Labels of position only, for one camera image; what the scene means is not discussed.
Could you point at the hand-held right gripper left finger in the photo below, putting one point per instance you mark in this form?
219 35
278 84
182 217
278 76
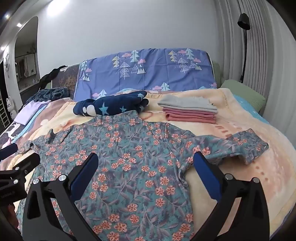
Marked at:
85 172

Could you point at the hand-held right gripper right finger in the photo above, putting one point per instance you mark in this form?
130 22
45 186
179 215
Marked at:
205 173

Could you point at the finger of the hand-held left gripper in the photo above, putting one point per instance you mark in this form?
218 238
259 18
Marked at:
25 163
8 150

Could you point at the teal floral shirt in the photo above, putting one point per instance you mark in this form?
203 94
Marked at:
136 162

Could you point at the lavender cloth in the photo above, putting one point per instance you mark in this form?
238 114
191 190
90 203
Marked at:
30 111

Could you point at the white cat figurine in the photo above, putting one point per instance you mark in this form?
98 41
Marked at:
10 105

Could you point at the cream printed plush blanket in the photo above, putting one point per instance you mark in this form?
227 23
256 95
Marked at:
249 185

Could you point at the salmon folded cloth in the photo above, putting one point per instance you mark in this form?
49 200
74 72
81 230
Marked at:
192 119

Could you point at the dark teal fleece blanket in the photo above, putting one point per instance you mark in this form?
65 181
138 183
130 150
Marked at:
50 93

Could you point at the navy star-print garment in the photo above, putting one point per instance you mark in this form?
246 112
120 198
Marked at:
108 105

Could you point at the grey folded cloth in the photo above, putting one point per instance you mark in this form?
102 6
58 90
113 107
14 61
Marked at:
185 103

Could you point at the light blue quilt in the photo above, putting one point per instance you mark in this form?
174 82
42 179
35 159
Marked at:
252 109

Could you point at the green pillow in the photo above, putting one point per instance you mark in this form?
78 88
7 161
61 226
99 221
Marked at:
242 95

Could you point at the black cloth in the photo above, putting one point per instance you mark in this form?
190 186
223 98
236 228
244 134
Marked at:
52 74

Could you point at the dark tree picture panel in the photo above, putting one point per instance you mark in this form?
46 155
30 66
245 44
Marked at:
66 81

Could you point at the green padded headboard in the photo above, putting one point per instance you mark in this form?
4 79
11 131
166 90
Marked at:
216 74

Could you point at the purple tree-print sheet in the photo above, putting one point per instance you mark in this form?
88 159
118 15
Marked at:
150 69

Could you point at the white pleated curtain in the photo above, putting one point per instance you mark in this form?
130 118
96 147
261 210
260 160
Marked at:
266 60

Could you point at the black floor lamp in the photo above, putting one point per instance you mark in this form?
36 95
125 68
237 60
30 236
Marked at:
244 22

